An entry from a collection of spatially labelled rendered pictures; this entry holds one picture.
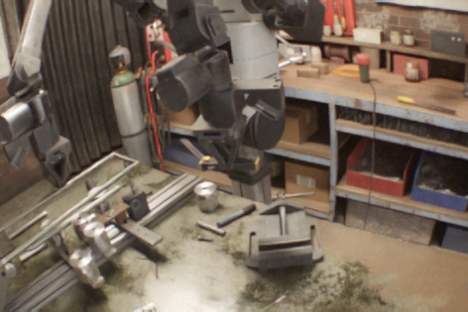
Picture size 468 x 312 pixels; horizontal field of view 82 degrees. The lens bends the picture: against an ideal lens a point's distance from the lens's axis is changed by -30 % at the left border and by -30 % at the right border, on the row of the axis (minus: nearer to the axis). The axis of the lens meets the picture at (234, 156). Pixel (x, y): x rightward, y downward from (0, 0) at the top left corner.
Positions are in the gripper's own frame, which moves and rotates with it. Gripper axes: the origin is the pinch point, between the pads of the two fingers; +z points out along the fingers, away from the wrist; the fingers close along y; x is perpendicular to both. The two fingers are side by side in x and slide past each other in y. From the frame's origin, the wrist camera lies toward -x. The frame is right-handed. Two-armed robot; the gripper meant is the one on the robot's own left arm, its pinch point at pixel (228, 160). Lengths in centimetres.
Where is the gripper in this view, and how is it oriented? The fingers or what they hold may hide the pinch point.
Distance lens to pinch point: 64.7
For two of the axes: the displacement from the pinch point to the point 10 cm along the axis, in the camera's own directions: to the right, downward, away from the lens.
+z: 1.5, 8.4, 5.3
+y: 2.3, -5.5, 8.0
